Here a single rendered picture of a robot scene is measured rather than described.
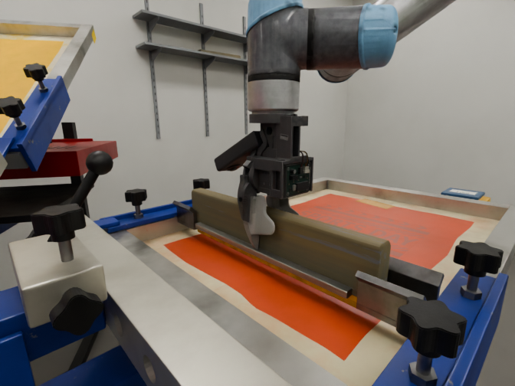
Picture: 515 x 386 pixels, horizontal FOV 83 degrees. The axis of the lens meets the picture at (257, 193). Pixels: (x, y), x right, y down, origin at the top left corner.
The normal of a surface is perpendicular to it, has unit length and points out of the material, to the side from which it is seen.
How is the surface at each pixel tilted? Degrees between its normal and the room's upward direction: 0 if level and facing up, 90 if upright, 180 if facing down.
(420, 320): 0
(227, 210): 90
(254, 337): 0
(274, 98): 90
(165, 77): 90
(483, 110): 90
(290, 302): 0
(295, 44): 114
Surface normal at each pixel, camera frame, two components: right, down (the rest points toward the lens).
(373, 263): -0.73, 0.17
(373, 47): -0.09, 0.73
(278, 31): -0.13, 0.18
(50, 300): 0.69, 0.17
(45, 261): -0.01, -0.97
